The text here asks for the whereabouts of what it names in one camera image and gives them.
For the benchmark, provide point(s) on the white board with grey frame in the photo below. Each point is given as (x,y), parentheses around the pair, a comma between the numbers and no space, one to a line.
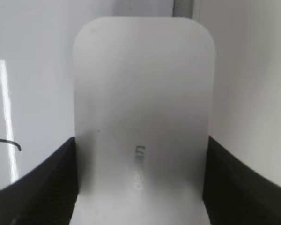
(37,77)

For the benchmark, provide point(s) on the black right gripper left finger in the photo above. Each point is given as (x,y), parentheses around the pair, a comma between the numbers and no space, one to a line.
(46,195)

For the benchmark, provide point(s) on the white board eraser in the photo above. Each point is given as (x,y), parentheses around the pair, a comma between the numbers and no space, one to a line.
(143,91)

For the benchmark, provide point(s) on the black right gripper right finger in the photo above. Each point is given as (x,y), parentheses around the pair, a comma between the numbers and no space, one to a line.
(234,194)

